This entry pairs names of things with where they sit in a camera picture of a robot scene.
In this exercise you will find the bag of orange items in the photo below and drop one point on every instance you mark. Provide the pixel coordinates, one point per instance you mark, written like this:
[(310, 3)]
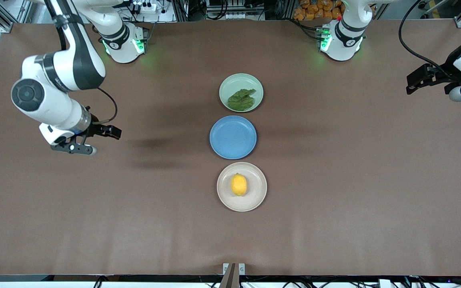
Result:
[(318, 10)]

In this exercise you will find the white power strip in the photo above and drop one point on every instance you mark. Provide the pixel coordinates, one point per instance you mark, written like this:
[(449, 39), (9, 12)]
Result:
[(146, 6)]

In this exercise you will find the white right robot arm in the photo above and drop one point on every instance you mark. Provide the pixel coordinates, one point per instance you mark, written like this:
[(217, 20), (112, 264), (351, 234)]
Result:
[(82, 60)]

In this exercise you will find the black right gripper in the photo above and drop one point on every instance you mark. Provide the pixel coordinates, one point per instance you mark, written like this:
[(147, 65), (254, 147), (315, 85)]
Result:
[(95, 129)]

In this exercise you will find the light green plate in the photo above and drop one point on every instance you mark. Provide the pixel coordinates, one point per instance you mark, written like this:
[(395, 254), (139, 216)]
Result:
[(230, 82)]

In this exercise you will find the beige plate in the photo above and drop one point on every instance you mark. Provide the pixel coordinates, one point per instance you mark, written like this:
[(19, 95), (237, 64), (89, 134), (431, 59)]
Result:
[(256, 192)]

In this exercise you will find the green lettuce leaf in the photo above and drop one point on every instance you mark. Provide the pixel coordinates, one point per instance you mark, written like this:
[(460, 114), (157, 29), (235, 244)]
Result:
[(241, 100)]

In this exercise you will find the blue plate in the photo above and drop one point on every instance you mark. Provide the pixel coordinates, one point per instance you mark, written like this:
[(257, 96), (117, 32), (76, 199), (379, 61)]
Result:
[(233, 137)]

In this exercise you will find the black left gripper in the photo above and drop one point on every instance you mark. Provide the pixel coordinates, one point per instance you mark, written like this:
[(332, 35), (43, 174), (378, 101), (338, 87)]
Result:
[(450, 67)]

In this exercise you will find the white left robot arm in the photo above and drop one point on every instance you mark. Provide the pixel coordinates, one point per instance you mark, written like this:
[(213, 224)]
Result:
[(344, 40)]

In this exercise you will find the yellow lemon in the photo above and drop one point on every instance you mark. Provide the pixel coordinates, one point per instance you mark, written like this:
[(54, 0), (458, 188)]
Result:
[(239, 184)]

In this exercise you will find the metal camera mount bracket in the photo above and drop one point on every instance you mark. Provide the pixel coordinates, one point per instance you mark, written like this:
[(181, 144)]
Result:
[(233, 276)]

